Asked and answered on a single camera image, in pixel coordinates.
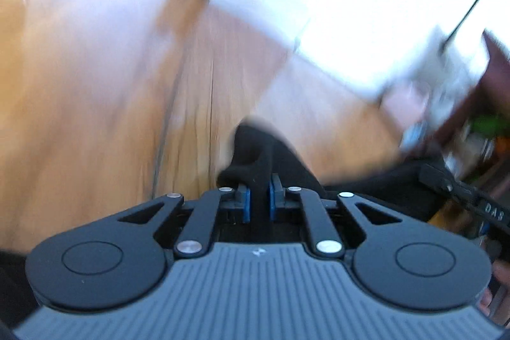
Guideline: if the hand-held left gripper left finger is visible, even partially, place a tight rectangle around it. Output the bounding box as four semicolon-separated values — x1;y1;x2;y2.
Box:
117;183;252;259

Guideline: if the black garment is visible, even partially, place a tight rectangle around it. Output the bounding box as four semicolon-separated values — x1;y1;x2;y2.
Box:
216;117;453;224

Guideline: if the green item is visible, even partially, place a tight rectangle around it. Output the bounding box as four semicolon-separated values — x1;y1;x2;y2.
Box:
469;114;507;137

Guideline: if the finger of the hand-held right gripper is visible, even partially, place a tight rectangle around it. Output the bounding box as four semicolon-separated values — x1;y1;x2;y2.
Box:
418;161;457;198

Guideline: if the white furniture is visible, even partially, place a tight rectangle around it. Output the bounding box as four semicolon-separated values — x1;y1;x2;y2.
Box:
44;0;510;102

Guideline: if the person's right hand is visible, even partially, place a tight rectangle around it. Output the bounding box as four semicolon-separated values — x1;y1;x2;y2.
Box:
478;259;510;325

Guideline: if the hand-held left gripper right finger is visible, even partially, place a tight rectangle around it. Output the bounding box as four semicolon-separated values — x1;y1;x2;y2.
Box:
269;173;403;259

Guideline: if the dark wooden shelf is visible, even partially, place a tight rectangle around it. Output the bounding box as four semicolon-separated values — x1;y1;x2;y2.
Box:
406;28;510;183

